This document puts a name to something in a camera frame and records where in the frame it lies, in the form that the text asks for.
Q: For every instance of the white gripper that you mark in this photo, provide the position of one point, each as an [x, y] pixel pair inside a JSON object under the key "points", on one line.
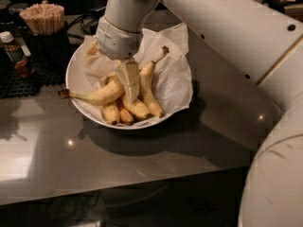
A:
{"points": [[117, 43]]}

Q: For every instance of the yellow banana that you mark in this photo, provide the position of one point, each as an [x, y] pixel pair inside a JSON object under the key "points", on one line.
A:
{"points": [[125, 116], [102, 96], [145, 80], [110, 113], [137, 108]]}

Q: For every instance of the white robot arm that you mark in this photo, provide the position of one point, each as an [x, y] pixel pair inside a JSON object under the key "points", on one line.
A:
{"points": [[267, 46]]}

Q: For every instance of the white bowl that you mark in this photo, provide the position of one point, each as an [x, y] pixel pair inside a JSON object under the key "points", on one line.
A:
{"points": [[171, 82]]}

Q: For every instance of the black stirrer cup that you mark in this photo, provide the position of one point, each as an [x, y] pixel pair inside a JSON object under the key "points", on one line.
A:
{"points": [[55, 48]]}

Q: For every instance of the white paper liner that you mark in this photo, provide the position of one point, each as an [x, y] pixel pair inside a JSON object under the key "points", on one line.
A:
{"points": [[175, 33]]}

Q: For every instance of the bundle of wooden stirrers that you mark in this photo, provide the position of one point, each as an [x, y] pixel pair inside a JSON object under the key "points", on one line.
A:
{"points": [[43, 19]]}

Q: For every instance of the small brown sauce bottle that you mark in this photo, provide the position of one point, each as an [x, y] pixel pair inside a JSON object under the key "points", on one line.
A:
{"points": [[20, 61]]}

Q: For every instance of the black rubber mat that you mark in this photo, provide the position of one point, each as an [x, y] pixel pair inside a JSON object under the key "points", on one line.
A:
{"points": [[13, 86]]}

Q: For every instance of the dark lidded jar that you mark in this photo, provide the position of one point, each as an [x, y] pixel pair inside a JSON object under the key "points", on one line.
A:
{"points": [[15, 10]]}

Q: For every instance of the black wire condiment rack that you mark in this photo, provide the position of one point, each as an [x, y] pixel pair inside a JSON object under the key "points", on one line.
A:
{"points": [[288, 7]]}

